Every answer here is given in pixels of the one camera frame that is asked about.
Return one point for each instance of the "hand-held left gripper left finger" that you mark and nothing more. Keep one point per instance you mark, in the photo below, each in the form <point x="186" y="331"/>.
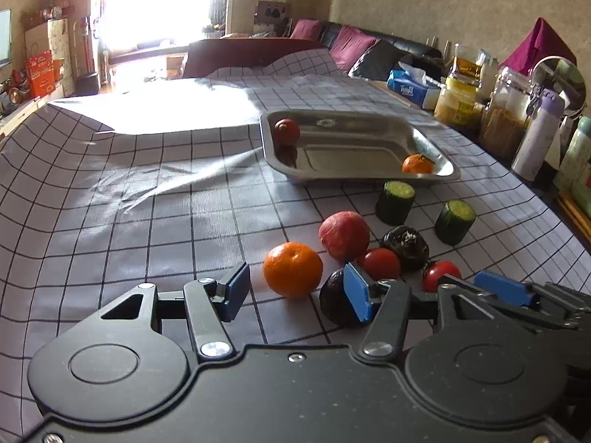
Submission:
<point x="238" y="286"/>

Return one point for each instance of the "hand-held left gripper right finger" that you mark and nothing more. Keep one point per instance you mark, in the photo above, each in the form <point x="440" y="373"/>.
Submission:
<point x="356" y="290"/>

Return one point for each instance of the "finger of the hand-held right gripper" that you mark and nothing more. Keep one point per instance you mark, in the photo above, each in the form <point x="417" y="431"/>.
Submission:
<point x="531" y="316"/>
<point x="501" y="286"/>

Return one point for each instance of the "dark passion fruit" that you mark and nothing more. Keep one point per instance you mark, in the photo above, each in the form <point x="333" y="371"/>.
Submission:
<point x="405" y="249"/>
<point x="336" y="302"/>

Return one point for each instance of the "cherry tomato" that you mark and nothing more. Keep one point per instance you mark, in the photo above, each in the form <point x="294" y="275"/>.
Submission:
<point x="381" y="264"/>
<point x="436" y="274"/>

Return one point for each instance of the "large red radish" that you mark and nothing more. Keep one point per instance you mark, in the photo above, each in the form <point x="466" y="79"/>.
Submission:
<point x="344" y="235"/>

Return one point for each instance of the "large mandarin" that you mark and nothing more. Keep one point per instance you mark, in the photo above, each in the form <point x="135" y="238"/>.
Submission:
<point x="293" y="270"/>

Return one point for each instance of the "cucumber piece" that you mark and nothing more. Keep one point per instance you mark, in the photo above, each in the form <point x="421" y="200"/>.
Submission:
<point x="395" y="203"/>
<point x="455" y="222"/>

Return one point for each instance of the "stainless steel tray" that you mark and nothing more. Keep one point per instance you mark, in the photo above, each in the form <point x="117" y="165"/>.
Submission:
<point x="351" y="147"/>

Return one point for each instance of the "checked tablecloth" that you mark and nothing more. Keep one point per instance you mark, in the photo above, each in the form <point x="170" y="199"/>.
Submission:
<point x="138" y="194"/>

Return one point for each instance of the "small mandarin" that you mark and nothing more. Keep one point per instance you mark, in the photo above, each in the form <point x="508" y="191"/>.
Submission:
<point x="418" y="165"/>

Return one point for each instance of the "pale green bottle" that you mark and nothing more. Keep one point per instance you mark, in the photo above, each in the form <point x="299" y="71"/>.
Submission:
<point x="575" y="157"/>

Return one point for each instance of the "lilac thermos bottle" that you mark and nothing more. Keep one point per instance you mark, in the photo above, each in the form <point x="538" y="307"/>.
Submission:
<point x="538" y="138"/>

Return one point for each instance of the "small red radish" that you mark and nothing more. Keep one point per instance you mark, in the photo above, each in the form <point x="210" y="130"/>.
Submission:
<point x="286" y="131"/>

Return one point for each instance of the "clip-top glass jar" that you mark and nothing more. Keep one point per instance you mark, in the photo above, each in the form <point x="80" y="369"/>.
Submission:
<point x="503" y="115"/>

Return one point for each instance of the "yellow jar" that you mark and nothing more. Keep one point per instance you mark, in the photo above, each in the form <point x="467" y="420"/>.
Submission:
<point x="455" y="101"/>

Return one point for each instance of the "blue tissue pack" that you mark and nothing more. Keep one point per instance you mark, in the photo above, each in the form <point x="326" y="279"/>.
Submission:
<point x="406" y="85"/>

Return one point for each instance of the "round mirror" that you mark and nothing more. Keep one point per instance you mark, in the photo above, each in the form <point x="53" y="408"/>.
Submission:
<point x="565" y="80"/>

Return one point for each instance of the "glass bottle with amber liquid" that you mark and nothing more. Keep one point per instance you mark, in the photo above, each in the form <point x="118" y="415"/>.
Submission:
<point x="465" y="64"/>

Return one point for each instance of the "dark red chair back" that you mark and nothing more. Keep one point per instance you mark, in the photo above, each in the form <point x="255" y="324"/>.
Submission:
<point x="249" y="55"/>

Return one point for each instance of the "black quilted cushion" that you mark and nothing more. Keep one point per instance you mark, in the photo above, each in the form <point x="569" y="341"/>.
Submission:
<point x="376" y="60"/>

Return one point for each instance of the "magenta cloth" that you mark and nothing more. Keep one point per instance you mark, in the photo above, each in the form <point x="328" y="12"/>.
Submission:
<point x="540" y="46"/>

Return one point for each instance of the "large magenta cushion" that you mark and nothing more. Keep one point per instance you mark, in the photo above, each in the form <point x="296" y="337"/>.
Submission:
<point x="351" y="46"/>

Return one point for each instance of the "black leather sofa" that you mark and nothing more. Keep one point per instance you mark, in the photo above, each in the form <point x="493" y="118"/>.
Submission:
<point x="415" y="48"/>

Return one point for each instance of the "black round stool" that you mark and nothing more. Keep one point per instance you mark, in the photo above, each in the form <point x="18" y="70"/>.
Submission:
<point x="87" y="84"/>

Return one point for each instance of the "small magenta cushion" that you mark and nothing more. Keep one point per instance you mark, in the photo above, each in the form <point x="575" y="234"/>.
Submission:
<point x="305" y="29"/>

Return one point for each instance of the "patterned cabinet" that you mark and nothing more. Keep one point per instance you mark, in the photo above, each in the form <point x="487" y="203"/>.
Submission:
<point x="57" y="39"/>

